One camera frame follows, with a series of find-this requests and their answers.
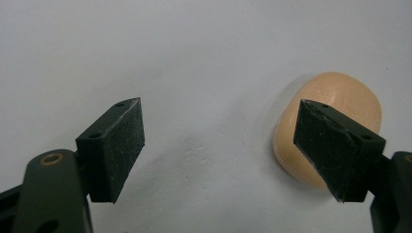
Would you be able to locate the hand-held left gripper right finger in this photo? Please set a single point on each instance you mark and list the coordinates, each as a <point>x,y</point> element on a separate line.
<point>336,152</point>

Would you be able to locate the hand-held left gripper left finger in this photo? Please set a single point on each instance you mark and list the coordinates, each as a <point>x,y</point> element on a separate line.
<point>110,155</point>

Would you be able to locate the tan bread roll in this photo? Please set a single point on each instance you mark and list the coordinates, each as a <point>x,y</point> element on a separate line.
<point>343,92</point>

